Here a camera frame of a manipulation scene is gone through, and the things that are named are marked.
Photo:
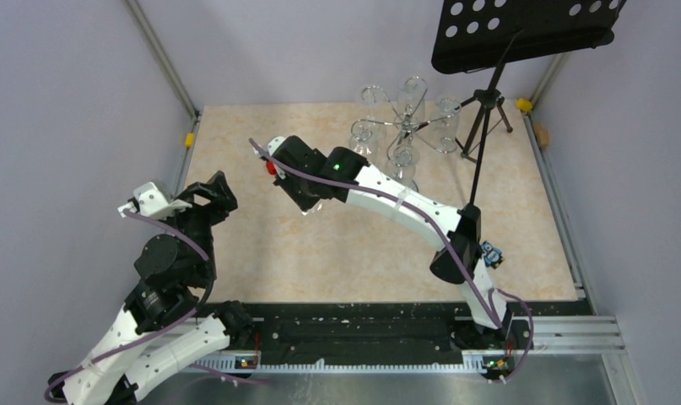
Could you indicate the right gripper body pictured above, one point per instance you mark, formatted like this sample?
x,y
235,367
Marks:
x,y
298,192

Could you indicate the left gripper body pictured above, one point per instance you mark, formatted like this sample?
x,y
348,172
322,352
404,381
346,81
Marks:
x,y
200,219

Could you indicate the removed wine glass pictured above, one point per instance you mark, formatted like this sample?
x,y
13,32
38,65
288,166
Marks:
x,y
316,208
401,165

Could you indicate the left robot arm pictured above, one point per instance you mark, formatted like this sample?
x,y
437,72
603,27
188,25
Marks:
x,y
159,329

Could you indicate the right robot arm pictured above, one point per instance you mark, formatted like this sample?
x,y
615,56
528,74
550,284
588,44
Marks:
x,y
308,176

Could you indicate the chrome wine glass rack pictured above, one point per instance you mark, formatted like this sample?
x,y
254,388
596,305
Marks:
x,y
396,130

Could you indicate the red and yellow block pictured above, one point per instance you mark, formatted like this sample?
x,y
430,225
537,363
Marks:
x,y
270,167

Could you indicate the black music stand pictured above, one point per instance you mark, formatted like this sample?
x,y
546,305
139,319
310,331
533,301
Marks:
x,y
476,35

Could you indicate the yellow corner clip right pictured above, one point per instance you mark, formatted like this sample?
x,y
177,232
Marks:
x,y
524,105

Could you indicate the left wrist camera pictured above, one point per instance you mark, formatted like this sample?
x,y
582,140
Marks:
x,y
152,200

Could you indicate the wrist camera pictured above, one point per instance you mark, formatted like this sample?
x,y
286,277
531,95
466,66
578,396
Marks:
x,y
152,200
272,147

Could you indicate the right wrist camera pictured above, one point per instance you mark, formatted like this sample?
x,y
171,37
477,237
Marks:
x,y
272,147

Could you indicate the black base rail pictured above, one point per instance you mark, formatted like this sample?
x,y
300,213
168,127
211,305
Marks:
x,y
344,334

